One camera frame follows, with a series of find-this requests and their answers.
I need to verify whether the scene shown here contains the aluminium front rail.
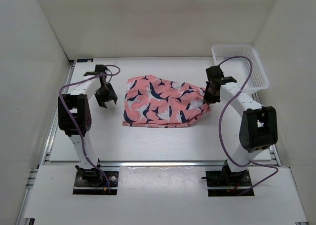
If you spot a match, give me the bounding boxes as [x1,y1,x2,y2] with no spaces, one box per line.
[98,160,282,168]

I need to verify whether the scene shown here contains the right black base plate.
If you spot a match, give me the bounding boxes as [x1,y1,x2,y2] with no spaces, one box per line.
[201,170,255,197]

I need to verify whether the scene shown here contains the white plastic mesh basket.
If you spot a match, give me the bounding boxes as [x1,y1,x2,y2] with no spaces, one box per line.
[211,44,270,94]

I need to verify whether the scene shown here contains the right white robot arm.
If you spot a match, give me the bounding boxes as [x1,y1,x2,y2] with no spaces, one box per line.
[204,65,278,186]

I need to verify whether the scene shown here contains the pink shark print shorts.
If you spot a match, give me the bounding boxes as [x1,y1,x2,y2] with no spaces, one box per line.
[122,75,210,128]

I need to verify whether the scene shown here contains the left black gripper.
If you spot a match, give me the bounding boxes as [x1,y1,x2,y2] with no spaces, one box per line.
[94,83,118,109]

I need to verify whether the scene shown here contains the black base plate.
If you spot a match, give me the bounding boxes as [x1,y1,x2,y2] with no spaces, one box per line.
[201,170,255,197]
[73,171,119,195]

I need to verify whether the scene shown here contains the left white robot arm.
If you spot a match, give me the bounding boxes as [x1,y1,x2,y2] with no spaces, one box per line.
[58,64,120,186]

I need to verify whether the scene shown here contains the aluminium left rail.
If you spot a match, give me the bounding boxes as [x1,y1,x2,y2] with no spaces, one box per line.
[15,59,75,225]

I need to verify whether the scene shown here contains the aluminium rail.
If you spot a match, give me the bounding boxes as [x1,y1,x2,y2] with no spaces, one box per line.
[15,59,75,225]
[98,160,282,168]
[255,91,282,167]

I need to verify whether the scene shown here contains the aluminium right rail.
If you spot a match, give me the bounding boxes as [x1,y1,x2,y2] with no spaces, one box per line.
[255,91,282,167]

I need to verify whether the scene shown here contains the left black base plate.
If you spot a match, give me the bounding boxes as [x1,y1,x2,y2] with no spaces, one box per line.
[73,171,119,195]

